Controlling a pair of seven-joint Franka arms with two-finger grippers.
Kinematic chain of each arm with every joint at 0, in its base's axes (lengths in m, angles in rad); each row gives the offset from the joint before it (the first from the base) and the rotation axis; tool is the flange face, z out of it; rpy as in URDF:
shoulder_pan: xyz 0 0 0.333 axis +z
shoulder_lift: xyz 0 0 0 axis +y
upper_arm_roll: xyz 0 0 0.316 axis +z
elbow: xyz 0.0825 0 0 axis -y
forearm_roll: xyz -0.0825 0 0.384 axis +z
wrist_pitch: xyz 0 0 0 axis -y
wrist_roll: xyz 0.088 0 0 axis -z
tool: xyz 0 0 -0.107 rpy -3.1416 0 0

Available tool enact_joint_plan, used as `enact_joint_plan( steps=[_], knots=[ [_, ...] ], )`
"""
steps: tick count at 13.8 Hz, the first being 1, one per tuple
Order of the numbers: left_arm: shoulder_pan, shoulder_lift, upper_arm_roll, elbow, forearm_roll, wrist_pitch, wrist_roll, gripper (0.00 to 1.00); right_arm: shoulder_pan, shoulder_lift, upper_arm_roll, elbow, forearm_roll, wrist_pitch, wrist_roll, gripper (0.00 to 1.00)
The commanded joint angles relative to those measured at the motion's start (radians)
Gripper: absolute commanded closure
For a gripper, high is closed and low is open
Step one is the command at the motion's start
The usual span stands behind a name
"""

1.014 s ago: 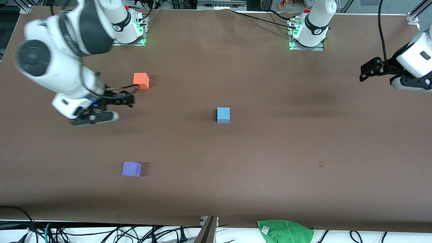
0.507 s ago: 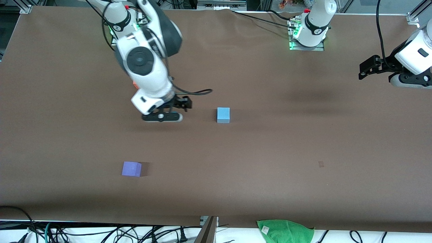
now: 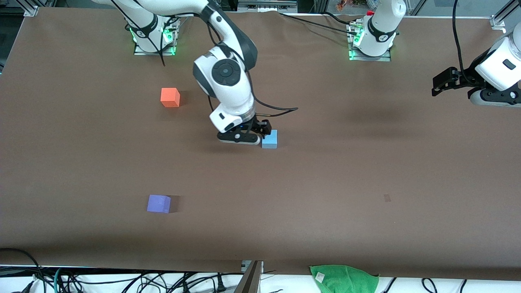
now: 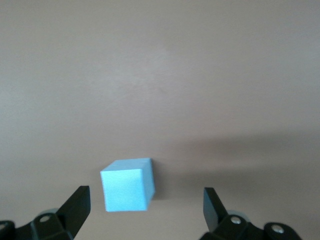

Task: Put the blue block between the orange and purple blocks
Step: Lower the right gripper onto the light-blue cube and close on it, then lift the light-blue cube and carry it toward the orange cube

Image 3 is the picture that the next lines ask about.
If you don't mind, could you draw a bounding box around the green cloth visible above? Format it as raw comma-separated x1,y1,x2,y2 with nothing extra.
309,265,380,293

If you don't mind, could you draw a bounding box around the brown table cover sheet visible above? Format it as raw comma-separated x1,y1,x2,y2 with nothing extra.
0,7,521,281

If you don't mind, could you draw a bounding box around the black base power cable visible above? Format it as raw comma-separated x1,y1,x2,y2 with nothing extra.
279,11,361,37

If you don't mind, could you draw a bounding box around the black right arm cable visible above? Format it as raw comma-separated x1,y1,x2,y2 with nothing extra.
110,0,299,119

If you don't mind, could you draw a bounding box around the colourful toy pile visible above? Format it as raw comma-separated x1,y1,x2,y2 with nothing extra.
336,0,368,11

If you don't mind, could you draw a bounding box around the aluminium frame rail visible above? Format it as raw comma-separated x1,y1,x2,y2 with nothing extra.
238,0,298,13

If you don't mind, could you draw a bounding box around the light blue foam block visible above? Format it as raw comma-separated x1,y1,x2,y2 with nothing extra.
261,130,278,149

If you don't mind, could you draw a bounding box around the aluminium corner profile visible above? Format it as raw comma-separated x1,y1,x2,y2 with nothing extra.
490,0,521,30
22,0,40,17

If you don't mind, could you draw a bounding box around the purple foam block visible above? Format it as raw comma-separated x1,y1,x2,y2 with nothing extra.
147,195,172,214

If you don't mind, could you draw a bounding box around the black looping floor cable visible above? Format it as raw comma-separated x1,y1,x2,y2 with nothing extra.
0,247,43,293

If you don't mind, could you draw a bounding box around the orange foam block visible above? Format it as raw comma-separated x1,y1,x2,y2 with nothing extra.
160,87,181,108

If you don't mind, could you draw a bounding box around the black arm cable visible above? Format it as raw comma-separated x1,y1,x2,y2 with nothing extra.
451,0,468,78
110,0,299,119

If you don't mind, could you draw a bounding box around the aluminium post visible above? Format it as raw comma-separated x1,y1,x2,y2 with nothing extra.
234,260,264,293

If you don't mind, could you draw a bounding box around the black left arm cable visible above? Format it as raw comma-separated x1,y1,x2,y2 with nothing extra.
451,0,468,78

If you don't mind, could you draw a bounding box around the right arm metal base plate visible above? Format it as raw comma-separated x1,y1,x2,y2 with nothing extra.
134,18,177,56

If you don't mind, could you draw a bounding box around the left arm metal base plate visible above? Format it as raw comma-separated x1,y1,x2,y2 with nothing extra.
348,22,392,62

